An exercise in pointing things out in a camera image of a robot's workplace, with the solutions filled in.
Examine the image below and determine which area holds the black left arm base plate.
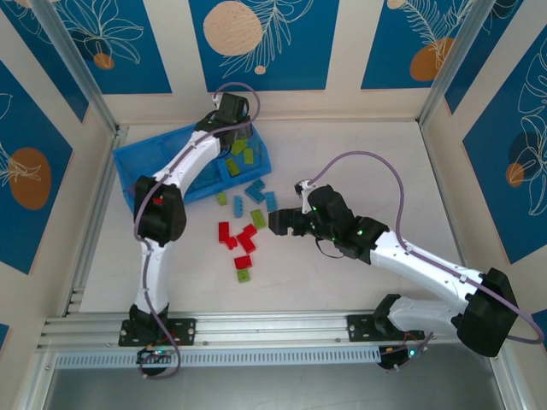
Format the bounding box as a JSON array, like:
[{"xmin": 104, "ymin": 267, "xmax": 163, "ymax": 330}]
[{"xmin": 119, "ymin": 317, "xmax": 198, "ymax": 347}]

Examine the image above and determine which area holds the blue floral wall panel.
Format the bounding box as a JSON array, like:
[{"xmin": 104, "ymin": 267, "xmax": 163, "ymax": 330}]
[
  {"xmin": 462, "ymin": 40, "xmax": 547, "ymax": 266},
  {"xmin": 444, "ymin": 0, "xmax": 547, "ymax": 116},
  {"xmin": 188, "ymin": 0, "xmax": 341, "ymax": 93},
  {"xmin": 360, "ymin": 0, "xmax": 489, "ymax": 91},
  {"xmin": 0, "ymin": 59, "xmax": 74, "ymax": 276},
  {"xmin": 53, "ymin": 0, "xmax": 174, "ymax": 96},
  {"xmin": 0, "ymin": 0, "xmax": 91, "ymax": 125}
]

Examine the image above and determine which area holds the aluminium frame post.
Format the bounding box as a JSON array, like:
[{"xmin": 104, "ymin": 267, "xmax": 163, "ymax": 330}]
[
  {"xmin": 417, "ymin": 0, "xmax": 527, "ymax": 127},
  {"xmin": 30, "ymin": 0, "xmax": 129, "ymax": 138}
]

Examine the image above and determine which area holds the small circuit board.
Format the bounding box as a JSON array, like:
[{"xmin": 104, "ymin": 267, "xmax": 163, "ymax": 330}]
[{"xmin": 136, "ymin": 347, "xmax": 179, "ymax": 365}]

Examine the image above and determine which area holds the slotted white cable duct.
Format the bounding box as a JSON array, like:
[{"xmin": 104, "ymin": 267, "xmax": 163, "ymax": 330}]
[{"xmin": 54, "ymin": 347, "xmax": 382, "ymax": 369}]

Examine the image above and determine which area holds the small black electronics box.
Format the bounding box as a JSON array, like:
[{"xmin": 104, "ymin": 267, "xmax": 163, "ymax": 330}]
[{"xmin": 377, "ymin": 341, "xmax": 423, "ymax": 373}]

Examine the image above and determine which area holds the blue plastic compartment bin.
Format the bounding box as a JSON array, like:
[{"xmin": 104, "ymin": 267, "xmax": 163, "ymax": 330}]
[{"xmin": 113, "ymin": 120, "xmax": 274, "ymax": 214}]

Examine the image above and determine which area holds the aluminium frame rail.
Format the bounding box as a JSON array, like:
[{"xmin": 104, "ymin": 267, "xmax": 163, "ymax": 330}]
[
  {"xmin": 36, "ymin": 310, "xmax": 508, "ymax": 352},
  {"xmin": 62, "ymin": 125, "xmax": 130, "ymax": 318}
]

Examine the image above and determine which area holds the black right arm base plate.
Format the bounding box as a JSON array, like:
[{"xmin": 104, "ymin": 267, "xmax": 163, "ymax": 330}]
[{"xmin": 346, "ymin": 313, "xmax": 428, "ymax": 343}]

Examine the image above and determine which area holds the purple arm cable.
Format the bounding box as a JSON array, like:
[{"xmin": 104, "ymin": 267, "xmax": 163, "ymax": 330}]
[
  {"xmin": 135, "ymin": 81, "xmax": 262, "ymax": 380},
  {"xmin": 309, "ymin": 150, "xmax": 546, "ymax": 345}
]

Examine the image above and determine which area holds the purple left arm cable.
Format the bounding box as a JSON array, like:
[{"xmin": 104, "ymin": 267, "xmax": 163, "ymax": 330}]
[{"xmin": 135, "ymin": 81, "xmax": 262, "ymax": 380}]

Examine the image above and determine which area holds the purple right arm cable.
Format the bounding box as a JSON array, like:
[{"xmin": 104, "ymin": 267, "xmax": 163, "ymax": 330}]
[{"xmin": 309, "ymin": 150, "xmax": 546, "ymax": 345}]

